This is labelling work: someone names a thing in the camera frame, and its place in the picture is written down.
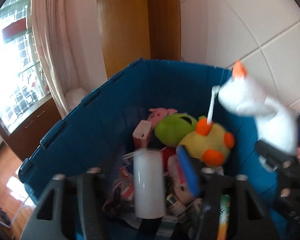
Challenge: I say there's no white goose plush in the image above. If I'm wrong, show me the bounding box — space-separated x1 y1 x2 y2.
207 61 298 156

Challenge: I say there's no yellow green duck plush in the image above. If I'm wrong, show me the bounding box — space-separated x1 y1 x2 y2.
179 116 235 167

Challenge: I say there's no pink sheer curtain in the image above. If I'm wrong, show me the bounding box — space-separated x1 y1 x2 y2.
31 0 107 117

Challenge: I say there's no pink pig plush in crate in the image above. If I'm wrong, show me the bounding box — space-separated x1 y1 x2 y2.
147 108 178 126

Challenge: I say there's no blue plastic storage crate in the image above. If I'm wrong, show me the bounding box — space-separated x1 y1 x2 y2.
19 60 288 239

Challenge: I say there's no wooden window cabinet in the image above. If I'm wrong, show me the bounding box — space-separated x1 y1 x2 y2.
6 96 61 161

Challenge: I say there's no green frog plush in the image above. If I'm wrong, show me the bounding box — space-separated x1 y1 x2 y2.
154 113 198 147

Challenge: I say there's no white lint roller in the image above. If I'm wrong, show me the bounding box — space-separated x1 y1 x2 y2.
133 148 166 219

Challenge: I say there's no green medicine box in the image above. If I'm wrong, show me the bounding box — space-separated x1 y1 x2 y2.
217 194 230 240

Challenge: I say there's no red white small box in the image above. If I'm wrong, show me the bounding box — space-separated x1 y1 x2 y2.
133 120 152 149

